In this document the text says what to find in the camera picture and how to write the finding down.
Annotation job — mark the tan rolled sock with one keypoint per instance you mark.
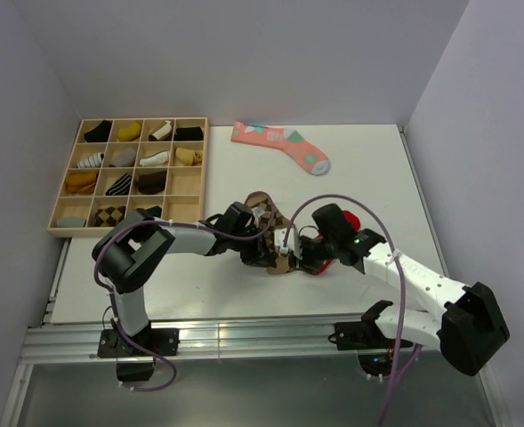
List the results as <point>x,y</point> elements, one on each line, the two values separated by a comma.
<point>189,157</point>

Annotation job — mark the navy rolled sock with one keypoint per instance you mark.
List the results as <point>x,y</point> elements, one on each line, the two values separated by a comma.
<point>154,211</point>

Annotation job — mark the red patterned sock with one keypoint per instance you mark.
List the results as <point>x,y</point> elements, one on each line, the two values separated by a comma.
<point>340,228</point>

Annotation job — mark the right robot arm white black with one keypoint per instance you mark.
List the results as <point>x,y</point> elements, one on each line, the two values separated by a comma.
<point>464,323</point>

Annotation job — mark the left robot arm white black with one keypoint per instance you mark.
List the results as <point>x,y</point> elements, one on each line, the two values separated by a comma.
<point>126,258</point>

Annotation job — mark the white striped rolled sock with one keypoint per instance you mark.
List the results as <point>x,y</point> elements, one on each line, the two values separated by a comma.
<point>93,161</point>

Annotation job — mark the pink patterned sock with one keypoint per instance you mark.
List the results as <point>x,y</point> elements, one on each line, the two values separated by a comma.
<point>287,140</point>

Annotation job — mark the wooden compartment tray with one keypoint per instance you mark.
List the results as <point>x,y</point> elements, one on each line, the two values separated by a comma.
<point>184,194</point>

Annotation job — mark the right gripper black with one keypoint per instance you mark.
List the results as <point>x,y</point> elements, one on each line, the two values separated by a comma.
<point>305,263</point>

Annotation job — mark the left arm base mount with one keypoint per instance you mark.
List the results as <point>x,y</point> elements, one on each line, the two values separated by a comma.
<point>162,341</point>

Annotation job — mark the yellow rolled sock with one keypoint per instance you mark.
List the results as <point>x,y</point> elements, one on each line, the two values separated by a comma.
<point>129,133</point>

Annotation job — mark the black rolled sock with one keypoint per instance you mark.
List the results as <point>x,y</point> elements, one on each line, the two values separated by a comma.
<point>193,133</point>
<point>100,133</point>

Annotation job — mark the brown argyle rolled sock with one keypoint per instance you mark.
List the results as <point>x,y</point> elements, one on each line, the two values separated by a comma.
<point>109,216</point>

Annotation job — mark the mustard rolled sock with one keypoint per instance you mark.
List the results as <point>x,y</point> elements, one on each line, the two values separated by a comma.
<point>81,183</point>

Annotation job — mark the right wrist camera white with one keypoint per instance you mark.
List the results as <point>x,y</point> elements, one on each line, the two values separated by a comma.
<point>287,241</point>

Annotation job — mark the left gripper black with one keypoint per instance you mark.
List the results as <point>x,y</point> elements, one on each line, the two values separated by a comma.
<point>259,255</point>

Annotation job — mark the dark brown rolled sock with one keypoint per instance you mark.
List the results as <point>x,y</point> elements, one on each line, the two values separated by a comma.
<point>151,183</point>

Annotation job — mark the white brown rolled sock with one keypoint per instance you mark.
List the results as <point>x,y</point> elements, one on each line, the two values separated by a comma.
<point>163,132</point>

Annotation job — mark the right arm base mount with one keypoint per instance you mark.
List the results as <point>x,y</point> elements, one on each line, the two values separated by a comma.
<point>365,335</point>

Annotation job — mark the black rolled sock top right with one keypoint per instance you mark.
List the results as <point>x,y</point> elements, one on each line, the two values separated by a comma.
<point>193,133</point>

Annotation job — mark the black white striped sock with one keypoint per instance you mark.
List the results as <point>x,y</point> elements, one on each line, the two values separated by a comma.
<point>121,186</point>

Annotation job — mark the light grey rolled sock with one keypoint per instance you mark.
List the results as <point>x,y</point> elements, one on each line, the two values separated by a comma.
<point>70,222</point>

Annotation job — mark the brown argyle sock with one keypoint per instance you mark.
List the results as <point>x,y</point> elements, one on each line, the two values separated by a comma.
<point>273,219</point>
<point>109,216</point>

